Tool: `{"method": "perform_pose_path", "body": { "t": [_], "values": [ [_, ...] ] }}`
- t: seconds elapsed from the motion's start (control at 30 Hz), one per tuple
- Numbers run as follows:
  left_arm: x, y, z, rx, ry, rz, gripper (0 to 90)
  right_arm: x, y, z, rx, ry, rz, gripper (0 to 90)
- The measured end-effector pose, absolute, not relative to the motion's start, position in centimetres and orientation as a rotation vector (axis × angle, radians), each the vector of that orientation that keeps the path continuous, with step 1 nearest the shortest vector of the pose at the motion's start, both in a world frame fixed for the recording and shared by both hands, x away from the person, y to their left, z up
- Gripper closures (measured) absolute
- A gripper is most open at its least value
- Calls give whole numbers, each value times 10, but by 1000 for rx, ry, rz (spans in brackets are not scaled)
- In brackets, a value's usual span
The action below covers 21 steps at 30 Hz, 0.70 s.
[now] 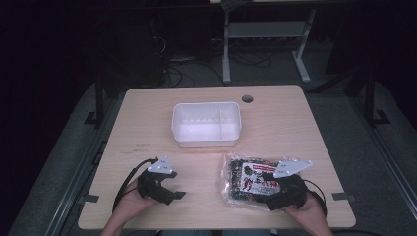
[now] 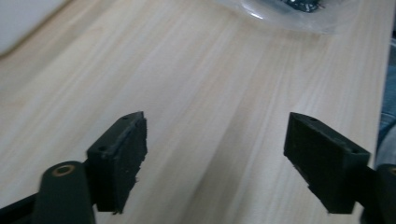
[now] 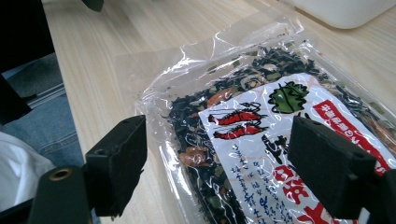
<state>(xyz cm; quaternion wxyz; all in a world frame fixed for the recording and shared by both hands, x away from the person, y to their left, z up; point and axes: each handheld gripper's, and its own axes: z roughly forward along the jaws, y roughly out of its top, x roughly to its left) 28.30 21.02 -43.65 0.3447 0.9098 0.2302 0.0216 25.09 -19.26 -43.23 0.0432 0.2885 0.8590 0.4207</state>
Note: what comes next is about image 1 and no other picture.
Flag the black metal stand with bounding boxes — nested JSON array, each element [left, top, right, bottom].
[[362, 67, 391, 128], [83, 73, 106, 130]]

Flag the white metal desk frame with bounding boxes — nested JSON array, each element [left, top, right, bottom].
[[221, 0, 319, 86]]

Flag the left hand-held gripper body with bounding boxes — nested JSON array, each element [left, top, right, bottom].
[[136, 155, 178, 207]]

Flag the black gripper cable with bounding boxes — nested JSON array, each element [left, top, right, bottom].
[[303, 179, 328, 218], [111, 157, 159, 213]]

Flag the metal floor rail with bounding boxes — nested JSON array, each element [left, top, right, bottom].
[[43, 96, 127, 236], [348, 96, 417, 212]]

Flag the person's right hand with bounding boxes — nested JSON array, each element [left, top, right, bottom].
[[280, 191, 327, 227]]

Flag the black floor cables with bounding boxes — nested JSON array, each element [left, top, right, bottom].
[[161, 35, 274, 89]]

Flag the person's left hand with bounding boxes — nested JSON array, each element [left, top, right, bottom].
[[114, 178, 161, 218]]

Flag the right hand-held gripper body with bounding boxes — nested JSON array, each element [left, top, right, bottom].
[[264, 159, 314, 211]]

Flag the white plastic divided container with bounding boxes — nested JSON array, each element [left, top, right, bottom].
[[171, 101, 243, 148]]

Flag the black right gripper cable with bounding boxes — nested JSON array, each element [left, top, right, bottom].
[[303, 179, 328, 218]]

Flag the clear seaweed snack packet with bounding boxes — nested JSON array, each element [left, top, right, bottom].
[[219, 152, 296, 209]]

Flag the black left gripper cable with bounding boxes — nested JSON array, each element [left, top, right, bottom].
[[111, 157, 159, 213]]

